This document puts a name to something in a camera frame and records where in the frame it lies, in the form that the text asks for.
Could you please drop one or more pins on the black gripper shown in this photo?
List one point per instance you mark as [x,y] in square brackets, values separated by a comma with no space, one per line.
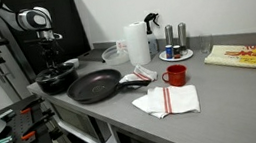
[50,47]

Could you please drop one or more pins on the clear glass lid black knob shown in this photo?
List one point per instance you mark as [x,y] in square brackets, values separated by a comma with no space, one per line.
[55,71]

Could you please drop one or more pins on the black cooking pot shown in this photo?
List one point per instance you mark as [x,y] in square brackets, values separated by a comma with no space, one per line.
[57,83]

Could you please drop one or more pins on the small white bowl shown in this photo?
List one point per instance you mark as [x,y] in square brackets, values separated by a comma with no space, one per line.
[74,62]

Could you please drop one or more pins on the black flat tray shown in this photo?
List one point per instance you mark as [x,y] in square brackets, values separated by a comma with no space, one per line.
[90,56]

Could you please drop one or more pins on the black clamp orange tip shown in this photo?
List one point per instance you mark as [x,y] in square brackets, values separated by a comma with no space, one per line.
[31,104]
[37,124]

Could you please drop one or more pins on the black frying pan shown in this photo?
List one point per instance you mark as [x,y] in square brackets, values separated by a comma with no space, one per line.
[94,85]

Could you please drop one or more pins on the clear glass bowl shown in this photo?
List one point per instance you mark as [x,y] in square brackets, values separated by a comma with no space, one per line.
[115,56]

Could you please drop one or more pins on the black microwave oven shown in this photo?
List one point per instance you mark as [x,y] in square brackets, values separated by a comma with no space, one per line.
[81,123]

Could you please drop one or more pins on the small white red-print box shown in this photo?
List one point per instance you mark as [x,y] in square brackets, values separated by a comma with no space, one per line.
[121,44]

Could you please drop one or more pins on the white paper towel roll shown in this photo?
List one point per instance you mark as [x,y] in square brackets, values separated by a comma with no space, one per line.
[136,43]

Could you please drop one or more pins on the crumpled white towel red stripes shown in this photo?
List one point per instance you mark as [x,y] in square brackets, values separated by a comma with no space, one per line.
[140,75]

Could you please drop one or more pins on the small blue can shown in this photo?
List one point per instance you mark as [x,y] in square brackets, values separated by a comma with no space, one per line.
[169,52]

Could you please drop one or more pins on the steel grinder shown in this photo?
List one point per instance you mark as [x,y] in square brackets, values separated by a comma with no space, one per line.
[182,37]
[169,35]

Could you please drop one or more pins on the red enamel mug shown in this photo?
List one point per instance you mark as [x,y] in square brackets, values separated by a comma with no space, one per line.
[176,75]

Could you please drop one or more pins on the small dark jar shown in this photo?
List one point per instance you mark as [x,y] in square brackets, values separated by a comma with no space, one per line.
[177,51]

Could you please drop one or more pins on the folded white towel red stripes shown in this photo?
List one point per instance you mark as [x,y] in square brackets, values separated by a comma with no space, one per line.
[172,100]

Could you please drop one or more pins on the white round plate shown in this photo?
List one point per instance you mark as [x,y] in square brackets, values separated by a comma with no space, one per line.
[187,54]

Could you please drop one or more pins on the clear drinking glass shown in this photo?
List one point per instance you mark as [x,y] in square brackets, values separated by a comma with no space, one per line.
[206,44]

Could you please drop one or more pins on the yellow patterned cloth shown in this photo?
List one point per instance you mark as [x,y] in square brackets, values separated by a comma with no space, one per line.
[250,56]

